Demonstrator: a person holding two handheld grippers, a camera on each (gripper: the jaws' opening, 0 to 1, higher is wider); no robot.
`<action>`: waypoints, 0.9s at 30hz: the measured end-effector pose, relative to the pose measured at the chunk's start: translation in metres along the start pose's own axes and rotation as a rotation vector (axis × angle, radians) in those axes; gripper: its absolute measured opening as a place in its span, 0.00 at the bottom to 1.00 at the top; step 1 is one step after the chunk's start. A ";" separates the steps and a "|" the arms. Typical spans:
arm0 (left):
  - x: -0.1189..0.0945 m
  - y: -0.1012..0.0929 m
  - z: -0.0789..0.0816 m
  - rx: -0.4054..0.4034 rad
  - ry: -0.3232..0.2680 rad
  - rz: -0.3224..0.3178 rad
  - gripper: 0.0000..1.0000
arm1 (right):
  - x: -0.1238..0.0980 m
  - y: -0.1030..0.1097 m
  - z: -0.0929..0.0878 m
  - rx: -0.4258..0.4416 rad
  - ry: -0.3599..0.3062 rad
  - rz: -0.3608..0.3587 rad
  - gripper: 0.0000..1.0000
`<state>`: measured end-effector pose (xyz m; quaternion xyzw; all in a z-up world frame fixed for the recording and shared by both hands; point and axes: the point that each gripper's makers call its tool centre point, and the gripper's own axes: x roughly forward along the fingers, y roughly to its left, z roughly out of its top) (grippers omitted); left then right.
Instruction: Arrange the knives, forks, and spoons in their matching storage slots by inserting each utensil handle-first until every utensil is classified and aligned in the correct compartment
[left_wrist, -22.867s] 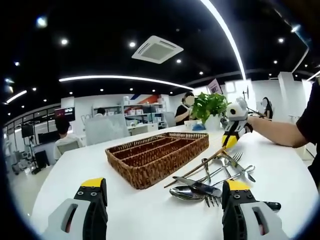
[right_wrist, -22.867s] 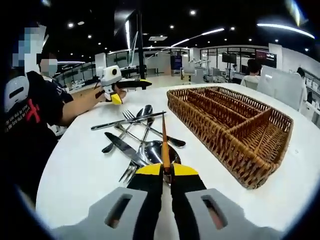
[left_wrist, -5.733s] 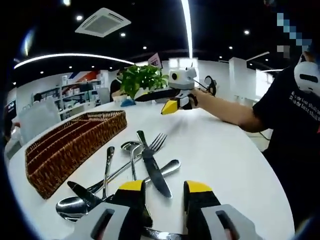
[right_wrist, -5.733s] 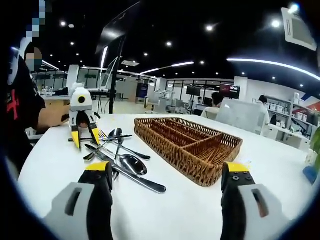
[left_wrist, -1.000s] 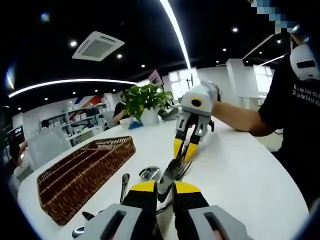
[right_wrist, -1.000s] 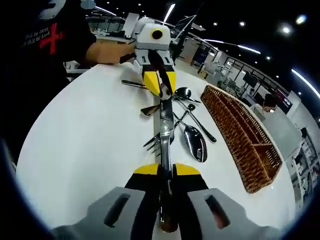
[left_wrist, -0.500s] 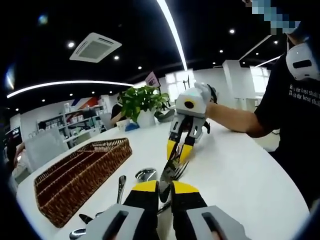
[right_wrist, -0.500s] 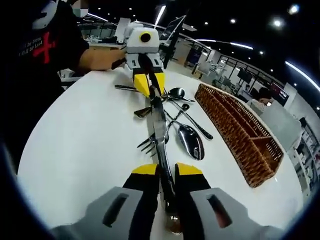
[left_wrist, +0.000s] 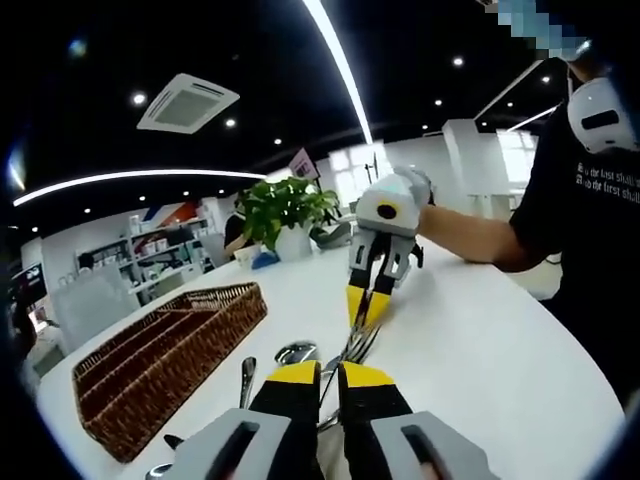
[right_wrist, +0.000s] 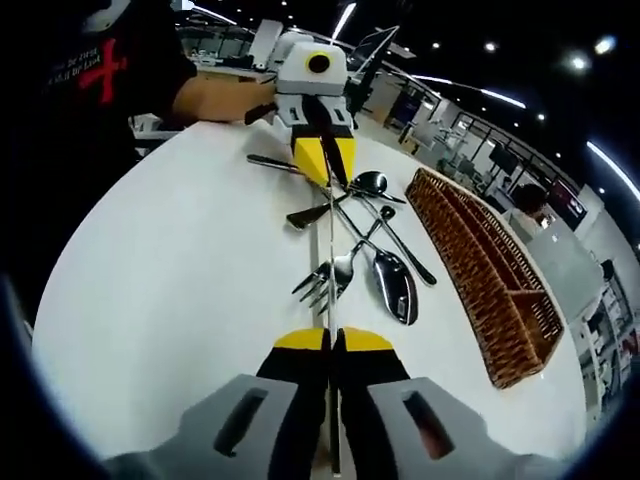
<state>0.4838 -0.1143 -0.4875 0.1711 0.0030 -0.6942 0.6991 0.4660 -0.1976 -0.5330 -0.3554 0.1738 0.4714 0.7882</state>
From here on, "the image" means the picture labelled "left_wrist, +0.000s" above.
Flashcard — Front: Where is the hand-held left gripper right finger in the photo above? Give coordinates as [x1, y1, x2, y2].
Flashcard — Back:
[337, 360, 501, 480]

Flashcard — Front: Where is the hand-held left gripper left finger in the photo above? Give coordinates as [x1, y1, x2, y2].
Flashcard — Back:
[158, 359, 324, 480]

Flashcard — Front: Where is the steel fork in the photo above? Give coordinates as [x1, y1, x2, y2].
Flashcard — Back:
[319, 323, 385, 436]

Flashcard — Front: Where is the brown wicker storage tray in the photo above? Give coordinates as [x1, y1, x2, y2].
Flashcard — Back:
[72, 281, 269, 465]

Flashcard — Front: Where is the black tripod stand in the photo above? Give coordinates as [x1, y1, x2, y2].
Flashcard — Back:
[363, 149, 381, 189]

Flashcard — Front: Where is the grey curved object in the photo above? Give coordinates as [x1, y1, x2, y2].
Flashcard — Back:
[309, 219, 354, 249]

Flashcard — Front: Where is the ceiling strip light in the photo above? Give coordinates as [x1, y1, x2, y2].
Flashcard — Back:
[302, 0, 375, 146]
[12, 168, 269, 207]

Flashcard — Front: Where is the pink sign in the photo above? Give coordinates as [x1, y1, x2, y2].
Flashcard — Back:
[289, 147, 321, 180]

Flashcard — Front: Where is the potted green plant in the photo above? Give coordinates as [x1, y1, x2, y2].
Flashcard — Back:
[235, 175, 341, 262]

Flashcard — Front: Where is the person's black shirt torso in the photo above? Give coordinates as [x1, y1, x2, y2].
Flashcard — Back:
[509, 57, 640, 416]

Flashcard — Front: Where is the white shelf with boxes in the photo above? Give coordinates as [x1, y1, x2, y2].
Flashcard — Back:
[74, 204, 214, 301]

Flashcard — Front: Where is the light grey office chair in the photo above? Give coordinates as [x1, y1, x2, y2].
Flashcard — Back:
[52, 272, 142, 354]

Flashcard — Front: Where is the white chest-worn device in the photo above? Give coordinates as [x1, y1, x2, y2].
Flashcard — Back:
[566, 74, 635, 155]

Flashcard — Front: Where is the ceiling air conditioner unit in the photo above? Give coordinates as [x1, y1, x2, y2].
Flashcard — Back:
[136, 72, 241, 136]

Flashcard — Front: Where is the dark red wall screen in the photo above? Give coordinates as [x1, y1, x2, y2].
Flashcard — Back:
[9, 264, 49, 306]

